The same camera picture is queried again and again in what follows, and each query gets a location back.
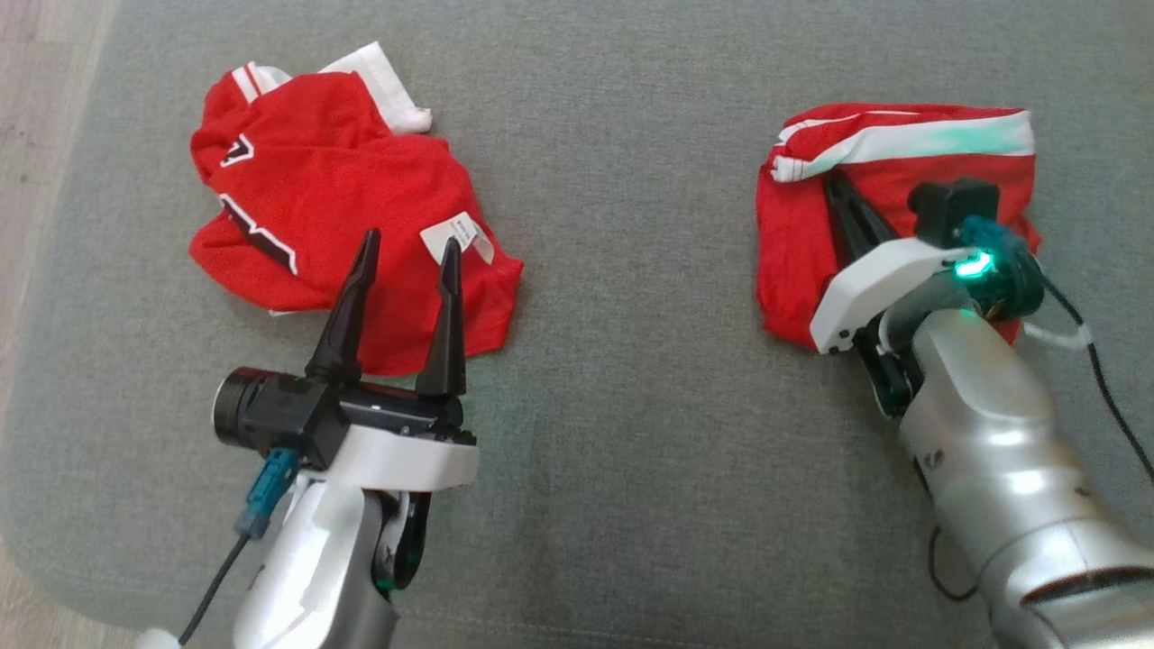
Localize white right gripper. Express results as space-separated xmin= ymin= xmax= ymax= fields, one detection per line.
xmin=809 ymin=169 xmax=957 ymax=354

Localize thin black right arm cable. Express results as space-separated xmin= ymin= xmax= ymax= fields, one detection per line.
xmin=929 ymin=275 xmax=1154 ymax=603

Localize red jersey with white label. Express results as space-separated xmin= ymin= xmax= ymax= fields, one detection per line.
xmin=188 ymin=41 xmax=526 ymax=378

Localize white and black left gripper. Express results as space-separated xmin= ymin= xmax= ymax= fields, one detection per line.
xmin=305 ymin=227 xmax=481 ymax=494

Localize black cable with teal plug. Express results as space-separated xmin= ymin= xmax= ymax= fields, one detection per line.
xmin=176 ymin=448 xmax=301 ymax=645

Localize red shorts with white band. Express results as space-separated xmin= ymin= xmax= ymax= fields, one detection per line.
xmin=756 ymin=102 xmax=1043 ymax=350

